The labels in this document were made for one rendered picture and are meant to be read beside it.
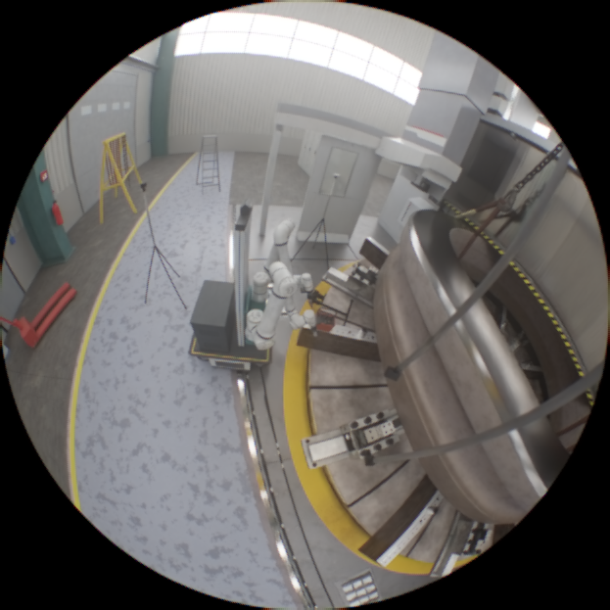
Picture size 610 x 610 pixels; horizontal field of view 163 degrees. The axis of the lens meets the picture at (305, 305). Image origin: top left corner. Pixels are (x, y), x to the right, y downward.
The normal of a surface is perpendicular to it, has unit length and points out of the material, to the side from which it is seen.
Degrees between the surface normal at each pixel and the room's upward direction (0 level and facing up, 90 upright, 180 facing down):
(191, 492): 0
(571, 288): 90
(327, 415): 0
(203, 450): 0
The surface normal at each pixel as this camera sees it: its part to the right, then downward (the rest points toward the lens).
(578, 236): -0.94, 0.08
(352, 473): 0.22, -0.64
